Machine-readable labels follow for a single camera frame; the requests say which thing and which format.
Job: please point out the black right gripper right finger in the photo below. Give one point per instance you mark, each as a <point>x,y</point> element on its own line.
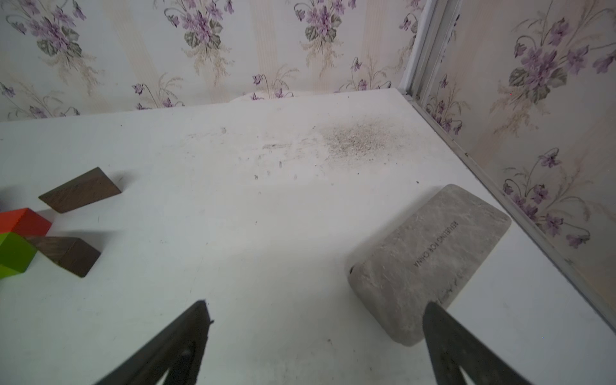
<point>456,354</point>

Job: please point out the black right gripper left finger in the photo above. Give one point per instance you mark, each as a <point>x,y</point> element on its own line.
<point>173,356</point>

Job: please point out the brown triangle block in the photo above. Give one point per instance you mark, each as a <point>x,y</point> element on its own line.
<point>86,189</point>
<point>70,253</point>

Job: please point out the green rectangular block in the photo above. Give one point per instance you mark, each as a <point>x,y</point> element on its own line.
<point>16,255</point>

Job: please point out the red rectangular block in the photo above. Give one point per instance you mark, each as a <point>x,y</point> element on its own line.
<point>25,223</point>

